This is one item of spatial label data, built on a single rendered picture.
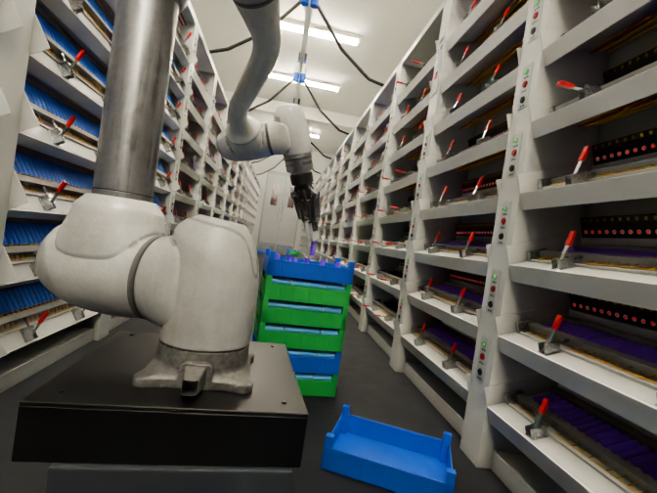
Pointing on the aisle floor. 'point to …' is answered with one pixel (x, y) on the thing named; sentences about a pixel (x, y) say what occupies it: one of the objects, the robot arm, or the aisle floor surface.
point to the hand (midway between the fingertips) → (311, 230)
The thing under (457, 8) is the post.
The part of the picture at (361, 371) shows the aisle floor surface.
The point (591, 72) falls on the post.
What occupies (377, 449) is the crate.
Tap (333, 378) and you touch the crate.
